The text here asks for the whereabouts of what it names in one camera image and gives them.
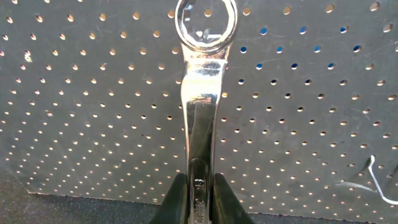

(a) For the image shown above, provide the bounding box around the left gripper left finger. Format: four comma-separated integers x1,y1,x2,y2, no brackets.
149,173,189,224

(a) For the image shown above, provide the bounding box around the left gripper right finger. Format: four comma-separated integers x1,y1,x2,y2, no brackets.
211,173,256,224

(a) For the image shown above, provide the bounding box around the wrench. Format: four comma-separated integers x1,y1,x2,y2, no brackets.
174,0,239,224

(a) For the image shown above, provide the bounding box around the black pegboard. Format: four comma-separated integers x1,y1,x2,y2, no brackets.
0,0,398,224

